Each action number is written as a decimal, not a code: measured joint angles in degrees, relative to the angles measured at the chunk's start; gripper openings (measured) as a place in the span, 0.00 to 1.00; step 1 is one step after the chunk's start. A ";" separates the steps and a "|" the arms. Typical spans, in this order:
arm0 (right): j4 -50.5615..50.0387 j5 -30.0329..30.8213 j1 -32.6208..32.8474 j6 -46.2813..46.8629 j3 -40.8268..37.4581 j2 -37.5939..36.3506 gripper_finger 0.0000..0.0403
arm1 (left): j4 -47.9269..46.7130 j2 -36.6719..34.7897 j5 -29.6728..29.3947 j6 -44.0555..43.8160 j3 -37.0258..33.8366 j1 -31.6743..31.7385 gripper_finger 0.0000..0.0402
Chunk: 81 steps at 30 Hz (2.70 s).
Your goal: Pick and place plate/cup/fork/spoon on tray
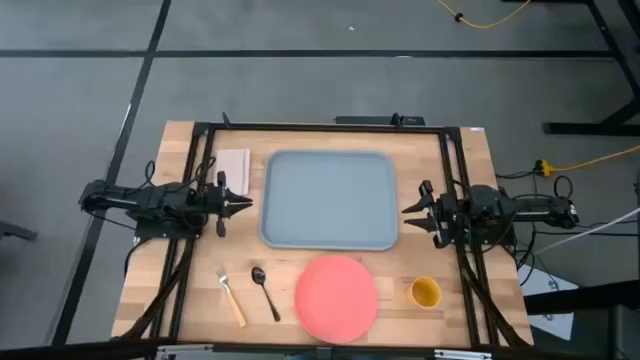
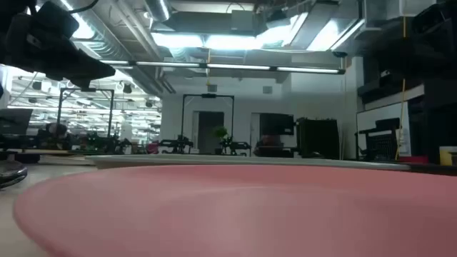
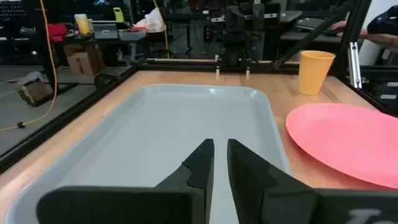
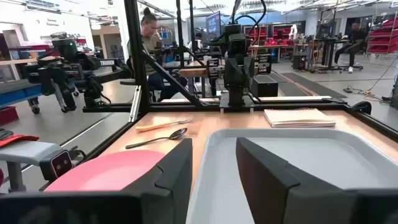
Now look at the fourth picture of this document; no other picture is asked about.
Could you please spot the black neighbouring robot arm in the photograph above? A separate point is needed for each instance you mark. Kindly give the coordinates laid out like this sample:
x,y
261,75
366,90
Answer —
x,y
66,49

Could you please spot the person seated at workbench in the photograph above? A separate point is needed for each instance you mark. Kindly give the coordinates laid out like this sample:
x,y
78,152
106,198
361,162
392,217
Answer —
x,y
149,40

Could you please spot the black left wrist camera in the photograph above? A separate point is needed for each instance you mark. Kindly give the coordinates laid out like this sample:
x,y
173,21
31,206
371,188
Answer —
x,y
238,45

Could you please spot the dark computer monitor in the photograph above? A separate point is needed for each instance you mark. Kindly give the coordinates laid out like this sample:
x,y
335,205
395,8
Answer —
x,y
213,25

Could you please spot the small black table camera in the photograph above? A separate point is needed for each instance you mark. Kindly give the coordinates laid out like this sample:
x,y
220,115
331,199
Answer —
x,y
60,164

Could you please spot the red floor bin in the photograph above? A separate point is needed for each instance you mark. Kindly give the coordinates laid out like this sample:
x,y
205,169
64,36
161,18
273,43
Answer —
x,y
7,114

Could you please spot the folded beige napkin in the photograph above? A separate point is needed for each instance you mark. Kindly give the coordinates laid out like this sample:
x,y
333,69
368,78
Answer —
x,y
298,117

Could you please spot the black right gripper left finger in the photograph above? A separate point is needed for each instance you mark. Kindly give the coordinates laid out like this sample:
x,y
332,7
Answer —
x,y
155,202

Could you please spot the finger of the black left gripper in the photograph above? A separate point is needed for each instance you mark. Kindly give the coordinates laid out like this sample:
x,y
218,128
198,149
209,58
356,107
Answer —
x,y
230,74
248,74

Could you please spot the wooden workbench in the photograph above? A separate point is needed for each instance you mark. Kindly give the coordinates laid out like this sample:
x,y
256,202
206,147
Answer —
x,y
192,72

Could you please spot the rack of red bins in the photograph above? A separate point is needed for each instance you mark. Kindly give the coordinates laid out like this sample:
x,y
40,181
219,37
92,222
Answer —
x,y
384,37

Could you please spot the person seated on stool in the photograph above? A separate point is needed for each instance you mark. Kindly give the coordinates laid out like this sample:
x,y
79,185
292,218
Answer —
x,y
354,37

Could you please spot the black metal spoon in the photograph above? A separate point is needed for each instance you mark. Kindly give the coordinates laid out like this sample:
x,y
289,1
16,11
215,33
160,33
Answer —
x,y
178,133

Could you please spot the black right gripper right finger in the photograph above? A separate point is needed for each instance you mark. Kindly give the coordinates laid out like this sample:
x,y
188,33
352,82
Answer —
x,y
280,199

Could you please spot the blue wheeled cart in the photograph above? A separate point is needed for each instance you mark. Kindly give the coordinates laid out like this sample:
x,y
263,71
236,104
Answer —
x,y
18,91

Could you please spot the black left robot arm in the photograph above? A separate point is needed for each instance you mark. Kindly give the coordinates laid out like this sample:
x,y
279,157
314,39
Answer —
x,y
236,96

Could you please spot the black aluminium table frame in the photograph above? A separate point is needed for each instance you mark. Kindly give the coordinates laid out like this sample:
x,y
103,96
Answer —
x,y
135,46

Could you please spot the shelf of red bins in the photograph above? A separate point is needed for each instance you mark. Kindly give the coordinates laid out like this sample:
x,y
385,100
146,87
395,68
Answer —
x,y
280,32

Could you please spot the grey plastic tray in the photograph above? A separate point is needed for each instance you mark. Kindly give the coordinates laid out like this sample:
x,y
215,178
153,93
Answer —
x,y
326,161

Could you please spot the grey camera stand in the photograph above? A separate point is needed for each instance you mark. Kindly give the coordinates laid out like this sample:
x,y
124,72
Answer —
x,y
28,152

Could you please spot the red cloth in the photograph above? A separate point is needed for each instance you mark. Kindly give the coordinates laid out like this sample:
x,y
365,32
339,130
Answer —
x,y
18,139

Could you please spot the black box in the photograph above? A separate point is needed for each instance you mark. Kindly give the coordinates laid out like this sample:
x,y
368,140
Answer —
x,y
264,87

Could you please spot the black floor mat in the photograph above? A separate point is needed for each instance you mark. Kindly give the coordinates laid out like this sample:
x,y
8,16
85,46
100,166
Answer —
x,y
314,85

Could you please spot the pink round plate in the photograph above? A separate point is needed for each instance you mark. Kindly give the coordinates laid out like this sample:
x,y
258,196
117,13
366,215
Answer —
x,y
102,174

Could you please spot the black monitor stand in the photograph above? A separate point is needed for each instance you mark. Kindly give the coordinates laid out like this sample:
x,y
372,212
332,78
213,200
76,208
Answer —
x,y
325,31

